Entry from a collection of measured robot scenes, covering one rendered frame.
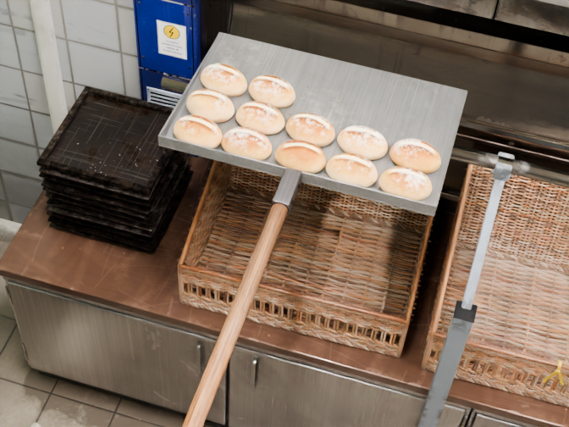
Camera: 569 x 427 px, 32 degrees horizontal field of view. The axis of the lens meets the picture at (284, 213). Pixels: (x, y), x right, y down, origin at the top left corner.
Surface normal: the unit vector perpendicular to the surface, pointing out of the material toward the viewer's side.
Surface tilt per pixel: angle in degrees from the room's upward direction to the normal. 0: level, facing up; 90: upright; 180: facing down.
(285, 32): 70
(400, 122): 0
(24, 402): 0
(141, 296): 0
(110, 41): 90
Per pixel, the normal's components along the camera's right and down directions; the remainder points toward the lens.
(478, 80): -0.25, 0.46
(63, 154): 0.05, -0.64
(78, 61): -0.29, 0.73
